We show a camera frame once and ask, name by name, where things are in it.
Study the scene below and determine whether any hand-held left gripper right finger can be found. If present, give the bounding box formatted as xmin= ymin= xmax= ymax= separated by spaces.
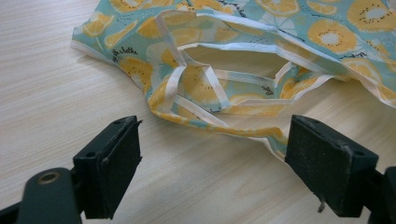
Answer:
xmin=284 ymin=114 xmax=380 ymax=218

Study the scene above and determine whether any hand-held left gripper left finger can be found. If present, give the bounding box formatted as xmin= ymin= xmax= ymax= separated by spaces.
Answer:
xmin=72 ymin=115 xmax=143 ymax=220

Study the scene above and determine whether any teal yellow fruit print bag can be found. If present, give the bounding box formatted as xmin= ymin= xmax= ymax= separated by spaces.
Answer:
xmin=70 ymin=0 xmax=396 ymax=162

